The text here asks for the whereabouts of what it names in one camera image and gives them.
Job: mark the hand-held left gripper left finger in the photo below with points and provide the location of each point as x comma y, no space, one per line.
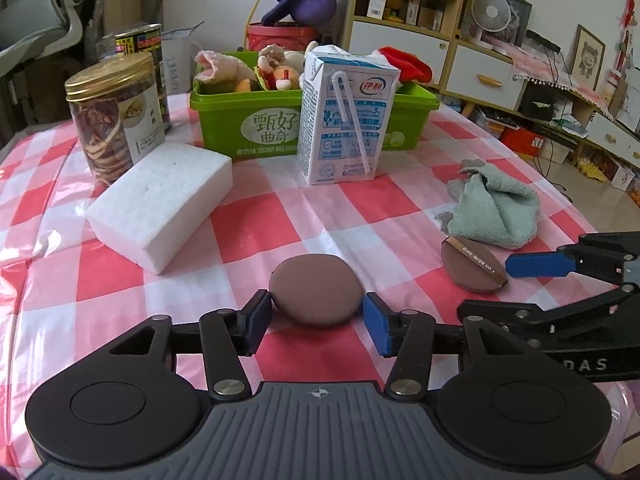
257,312

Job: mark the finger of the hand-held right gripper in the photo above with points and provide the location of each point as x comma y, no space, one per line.
575,317
535,265

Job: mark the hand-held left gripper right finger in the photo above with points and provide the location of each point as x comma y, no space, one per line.
377,325

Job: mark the round brown powder puff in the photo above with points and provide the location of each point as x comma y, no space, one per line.
315,287

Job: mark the green plastic bin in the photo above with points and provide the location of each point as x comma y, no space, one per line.
225,125

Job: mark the red white santa hat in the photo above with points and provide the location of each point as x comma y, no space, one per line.
407,62

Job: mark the stuffed toys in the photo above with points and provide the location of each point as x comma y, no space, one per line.
220,67

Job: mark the beige plush doll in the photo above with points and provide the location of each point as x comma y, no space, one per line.
277,57

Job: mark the light green towel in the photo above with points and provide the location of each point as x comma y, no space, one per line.
500,210

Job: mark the pink checked tablecloth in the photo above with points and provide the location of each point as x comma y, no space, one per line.
350,220

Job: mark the red box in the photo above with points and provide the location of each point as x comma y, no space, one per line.
525,141

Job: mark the white foam block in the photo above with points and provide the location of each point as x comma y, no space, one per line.
160,200

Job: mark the black box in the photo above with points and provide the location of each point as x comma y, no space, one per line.
535,102

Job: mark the low wooden cabinet white drawer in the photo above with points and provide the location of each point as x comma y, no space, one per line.
485,80

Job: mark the pink fringed cloth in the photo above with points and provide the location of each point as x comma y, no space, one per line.
550,72

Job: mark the white blue milk carton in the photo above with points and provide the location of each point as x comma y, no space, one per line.
340,130

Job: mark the framed cartoon picture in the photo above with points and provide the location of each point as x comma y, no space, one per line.
587,57

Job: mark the clear cookie jar gold lid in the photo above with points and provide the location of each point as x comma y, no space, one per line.
110,130

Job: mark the dark framed picture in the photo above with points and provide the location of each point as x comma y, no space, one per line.
520,15

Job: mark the white desk fan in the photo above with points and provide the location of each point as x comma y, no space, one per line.
490,10

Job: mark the wooden shelf cabinet white drawer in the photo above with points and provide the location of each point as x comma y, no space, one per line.
395,45

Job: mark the white printed plastic bag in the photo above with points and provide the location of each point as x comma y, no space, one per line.
175,60

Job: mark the small brown boxes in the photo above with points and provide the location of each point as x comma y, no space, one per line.
425,15

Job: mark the red snack bucket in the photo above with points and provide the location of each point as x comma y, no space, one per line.
280,37

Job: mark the yellow toy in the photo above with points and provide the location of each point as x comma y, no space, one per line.
395,7

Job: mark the dark printed tin can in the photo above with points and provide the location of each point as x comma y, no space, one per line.
145,40

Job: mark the small white box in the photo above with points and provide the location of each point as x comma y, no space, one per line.
377,4

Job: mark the grey white office chair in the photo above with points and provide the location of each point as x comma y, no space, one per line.
30,15

